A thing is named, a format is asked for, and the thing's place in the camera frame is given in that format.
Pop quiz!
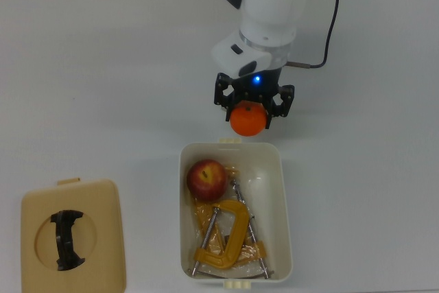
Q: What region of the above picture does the red apple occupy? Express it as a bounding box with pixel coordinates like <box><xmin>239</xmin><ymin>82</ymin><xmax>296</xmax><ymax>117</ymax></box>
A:
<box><xmin>186</xmin><ymin>159</ymin><xmax>228</xmax><ymax>202</ymax></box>

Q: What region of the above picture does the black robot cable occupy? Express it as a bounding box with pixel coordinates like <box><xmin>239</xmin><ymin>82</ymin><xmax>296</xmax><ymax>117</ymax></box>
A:
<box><xmin>287</xmin><ymin>0</ymin><xmax>341</xmax><ymax>69</ymax></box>

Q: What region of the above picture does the yellow C-clamp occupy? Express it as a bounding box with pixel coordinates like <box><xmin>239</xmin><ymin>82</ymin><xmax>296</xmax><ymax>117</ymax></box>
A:
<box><xmin>191</xmin><ymin>200</ymin><xmax>250</xmax><ymax>278</ymax></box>
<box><xmin>188</xmin><ymin>164</ymin><xmax>276</xmax><ymax>280</ymax></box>

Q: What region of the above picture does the orange mandarin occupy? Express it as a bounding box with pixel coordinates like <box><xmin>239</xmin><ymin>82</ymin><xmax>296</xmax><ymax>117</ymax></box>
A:
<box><xmin>228</xmin><ymin>100</ymin><xmax>269</xmax><ymax>137</ymax></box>

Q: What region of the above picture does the white plastic container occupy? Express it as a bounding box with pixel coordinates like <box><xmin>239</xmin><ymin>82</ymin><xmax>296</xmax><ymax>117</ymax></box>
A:
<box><xmin>178</xmin><ymin>137</ymin><xmax>294</xmax><ymax>290</ymax></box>

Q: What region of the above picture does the beige container lid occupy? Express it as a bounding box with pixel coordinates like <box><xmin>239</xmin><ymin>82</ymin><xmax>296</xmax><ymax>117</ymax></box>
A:
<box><xmin>20</xmin><ymin>177</ymin><xmax>128</xmax><ymax>293</ymax></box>

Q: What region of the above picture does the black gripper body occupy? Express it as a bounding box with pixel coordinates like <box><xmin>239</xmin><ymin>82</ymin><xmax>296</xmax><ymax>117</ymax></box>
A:
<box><xmin>230</xmin><ymin>66</ymin><xmax>285</xmax><ymax>104</ymax></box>

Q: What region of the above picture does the black lid handle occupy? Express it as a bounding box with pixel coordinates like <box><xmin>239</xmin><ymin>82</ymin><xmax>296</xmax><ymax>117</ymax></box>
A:
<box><xmin>50</xmin><ymin>209</ymin><xmax>86</xmax><ymax>272</ymax></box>

